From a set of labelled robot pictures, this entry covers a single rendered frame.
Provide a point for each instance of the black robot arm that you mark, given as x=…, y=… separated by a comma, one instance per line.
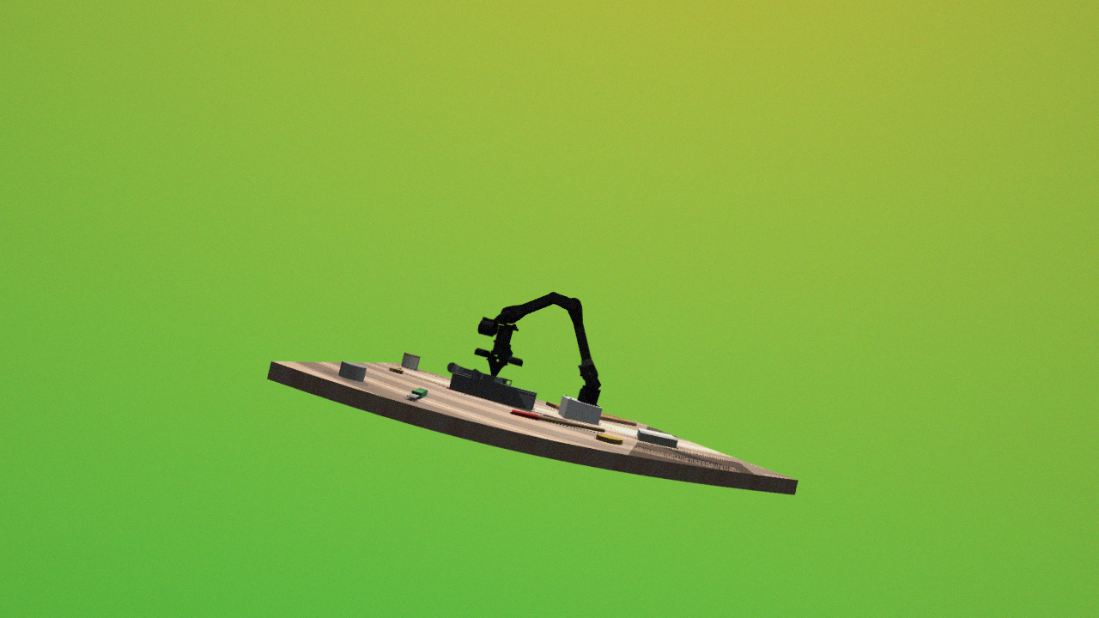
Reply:
x=589, y=393

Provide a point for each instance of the light brown wooden board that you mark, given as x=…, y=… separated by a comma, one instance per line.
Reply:
x=604, y=417

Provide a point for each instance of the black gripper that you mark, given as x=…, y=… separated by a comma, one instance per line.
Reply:
x=500, y=348

